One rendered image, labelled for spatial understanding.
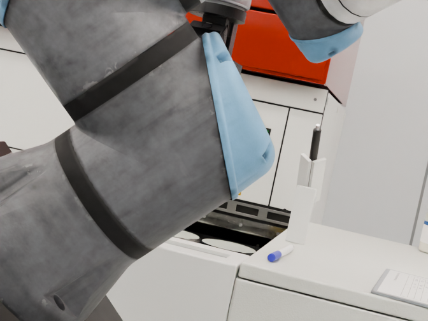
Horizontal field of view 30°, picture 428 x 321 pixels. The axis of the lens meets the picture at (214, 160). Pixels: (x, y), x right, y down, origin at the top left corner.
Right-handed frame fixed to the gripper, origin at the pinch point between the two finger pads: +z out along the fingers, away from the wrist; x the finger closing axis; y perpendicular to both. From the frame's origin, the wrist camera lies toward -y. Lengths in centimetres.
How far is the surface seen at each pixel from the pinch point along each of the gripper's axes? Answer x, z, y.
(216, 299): -8.4, 14.2, -4.7
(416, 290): -30.8, 9.0, 3.7
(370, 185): -23, 6, 206
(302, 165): -12.5, -2.2, 23.8
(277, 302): -15.4, 12.9, -4.7
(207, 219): 6, 13, 57
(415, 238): -43, 22, 206
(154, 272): -0.4, 13.0, -4.6
